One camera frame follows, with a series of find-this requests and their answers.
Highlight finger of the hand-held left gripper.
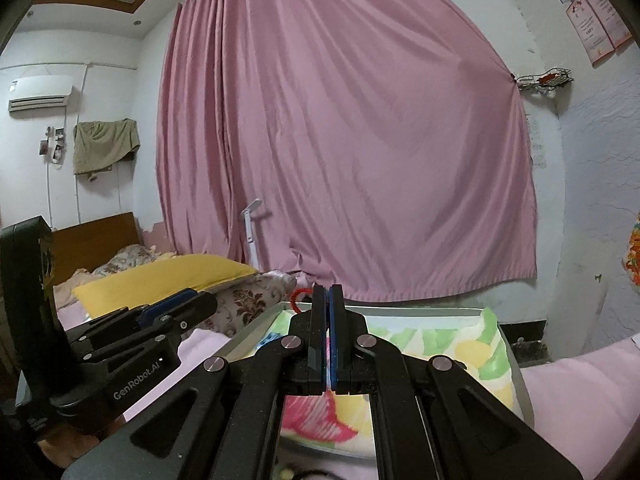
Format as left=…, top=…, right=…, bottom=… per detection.
left=64, top=287, right=200, bottom=346
left=70, top=292, right=219, bottom=363

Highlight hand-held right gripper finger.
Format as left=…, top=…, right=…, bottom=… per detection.
left=327, top=284, right=583, bottom=480
left=129, top=284, right=331, bottom=480

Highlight red string bracelet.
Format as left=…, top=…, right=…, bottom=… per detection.
left=289, top=286, right=315, bottom=317

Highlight grey cardboard box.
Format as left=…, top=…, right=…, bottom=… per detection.
left=220, top=301, right=537, bottom=461

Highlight yellow pillow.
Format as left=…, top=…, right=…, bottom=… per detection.
left=71, top=254, right=261, bottom=318

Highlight floral satin pillow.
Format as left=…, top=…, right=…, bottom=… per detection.
left=197, top=270, right=299, bottom=338

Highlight peach floral quilt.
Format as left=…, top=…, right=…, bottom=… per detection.
left=52, top=244, right=176, bottom=311

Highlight wooden headboard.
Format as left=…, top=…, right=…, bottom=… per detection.
left=50, top=211, right=144, bottom=288

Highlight white desk lamp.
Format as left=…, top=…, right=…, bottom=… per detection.
left=238, top=199, right=264, bottom=268

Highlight colourful cloth box lining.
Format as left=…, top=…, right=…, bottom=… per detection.
left=260, top=309, right=523, bottom=453

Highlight olive green hanging cloth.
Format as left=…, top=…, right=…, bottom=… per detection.
left=73, top=118, right=141, bottom=181

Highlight pink curtain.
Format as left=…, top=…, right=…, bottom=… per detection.
left=155, top=0, right=540, bottom=306

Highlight white air conditioner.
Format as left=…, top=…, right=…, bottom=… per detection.
left=7, top=75, right=74, bottom=113

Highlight pink bed sheet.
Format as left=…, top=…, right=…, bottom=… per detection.
left=55, top=305, right=640, bottom=480

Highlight wall photos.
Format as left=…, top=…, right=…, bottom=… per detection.
left=39, top=126, right=68, bottom=166

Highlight wire wall rack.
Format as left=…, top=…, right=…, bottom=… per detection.
left=515, top=67, right=573, bottom=98

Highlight group of wall certificates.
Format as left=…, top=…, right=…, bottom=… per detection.
left=545, top=0, right=633, bottom=66

